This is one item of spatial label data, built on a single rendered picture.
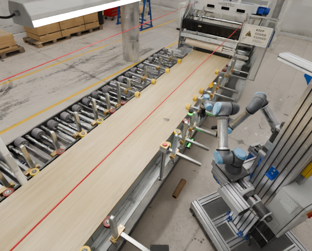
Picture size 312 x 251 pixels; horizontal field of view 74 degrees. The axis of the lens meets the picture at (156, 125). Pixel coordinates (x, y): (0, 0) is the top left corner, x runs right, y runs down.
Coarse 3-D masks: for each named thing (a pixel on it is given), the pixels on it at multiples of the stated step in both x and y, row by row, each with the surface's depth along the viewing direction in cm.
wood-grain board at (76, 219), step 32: (192, 64) 389; (224, 64) 396; (160, 96) 301; (192, 96) 306; (96, 128) 242; (128, 128) 245; (160, 128) 248; (64, 160) 205; (96, 160) 207; (128, 160) 209; (32, 192) 178; (64, 192) 179; (96, 192) 181; (0, 224) 157; (32, 224) 158; (64, 224) 159; (96, 224) 160
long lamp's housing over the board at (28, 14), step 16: (16, 0) 75; (32, 0) 76; (48, 0) 79; (64, 0) 84; (80, 0) 90; (96, 0) 96; (112, 0) 104; (16, 16) 77; (32, 16) 74; (48, 16) 79
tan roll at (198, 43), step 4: (184, 40) 444; (188, 40) 436; (192, 40) 433; (196, 40) 431; (192, 44) 436; (196, 44) 431; (200, 44) 427; (204, 44) 423; (208, 44) 420; (212, 44) 418; (208, 48) 423; (212, 48) 419; (216, 48) 415; (220, 48) 411; (232, 52) 408
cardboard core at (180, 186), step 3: (180, 180) 293; (183, 180) 291; (180, 183) 287; (183, 183) 288; (177, 186) 284; (180, 186) 283; (183, 186) 288; (177, 189) 280; (180, 189) 281; (174, 192) 277; (177, 192) 276; (174, 195) 273; (177, 195) 275; (174, 198) 277
